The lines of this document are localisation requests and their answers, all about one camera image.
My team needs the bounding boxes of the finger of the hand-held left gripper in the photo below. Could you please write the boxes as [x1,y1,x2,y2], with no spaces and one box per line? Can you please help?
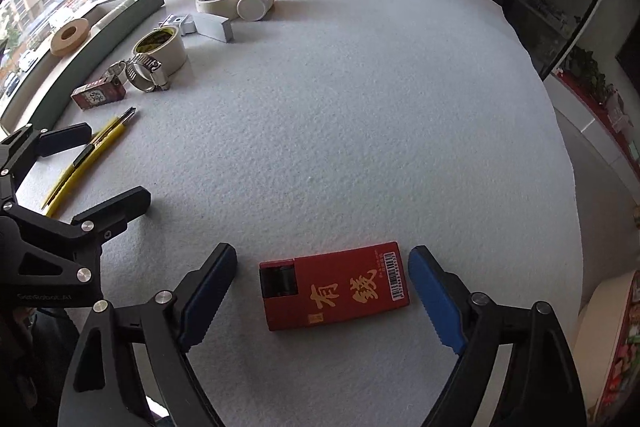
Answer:
[0,123,94,208]
[0,187,152,299]

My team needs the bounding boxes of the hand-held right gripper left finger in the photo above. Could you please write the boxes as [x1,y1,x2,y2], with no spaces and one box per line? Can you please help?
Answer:
[57,243,238,427]

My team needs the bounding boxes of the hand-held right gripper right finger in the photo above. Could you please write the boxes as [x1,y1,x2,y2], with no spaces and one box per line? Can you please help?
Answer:
[407,245,588,427]

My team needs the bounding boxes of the yellow utility knife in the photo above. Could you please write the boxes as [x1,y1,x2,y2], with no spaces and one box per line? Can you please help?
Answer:
[41,107,137,218]

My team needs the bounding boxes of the small red printed box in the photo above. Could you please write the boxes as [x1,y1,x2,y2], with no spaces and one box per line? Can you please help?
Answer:
[70,77,127,112]

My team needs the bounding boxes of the small metal hose clamp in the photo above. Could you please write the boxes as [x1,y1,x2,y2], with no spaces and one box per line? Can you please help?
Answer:
[102,62,130,82]

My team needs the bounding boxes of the large red box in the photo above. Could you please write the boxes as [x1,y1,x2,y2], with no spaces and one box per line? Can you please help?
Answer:
[258,241,412,333]

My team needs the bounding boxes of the dark green tray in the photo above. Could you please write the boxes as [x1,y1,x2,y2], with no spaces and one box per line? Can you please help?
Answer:
[0,0,166,135]

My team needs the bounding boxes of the large metal hose clamp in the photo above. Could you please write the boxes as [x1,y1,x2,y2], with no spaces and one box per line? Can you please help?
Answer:
[125,54,171,92]

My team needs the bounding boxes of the cream tape roll yellow core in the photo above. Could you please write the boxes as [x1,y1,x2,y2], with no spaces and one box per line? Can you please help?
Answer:
[131,27,188,75]

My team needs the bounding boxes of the grey white block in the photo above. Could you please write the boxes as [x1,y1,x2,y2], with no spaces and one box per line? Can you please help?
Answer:
[194,14,235,44]

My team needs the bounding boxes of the brown paper tape roll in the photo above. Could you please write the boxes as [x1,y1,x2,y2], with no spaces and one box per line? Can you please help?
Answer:
[50,18,91,56]

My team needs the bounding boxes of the white plastic jar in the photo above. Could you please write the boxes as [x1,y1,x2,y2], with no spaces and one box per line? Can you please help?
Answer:
[90,0,137,32]

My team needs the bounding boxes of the grey plug adapter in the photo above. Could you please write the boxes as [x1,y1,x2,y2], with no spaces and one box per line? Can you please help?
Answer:
[159,13,197,36]

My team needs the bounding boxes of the white masking tape roll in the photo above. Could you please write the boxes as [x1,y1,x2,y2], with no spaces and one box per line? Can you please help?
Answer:
[195,0,245,18]

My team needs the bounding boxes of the green potted plants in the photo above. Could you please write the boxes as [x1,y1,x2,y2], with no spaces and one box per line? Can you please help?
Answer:
[562,44,621,108]

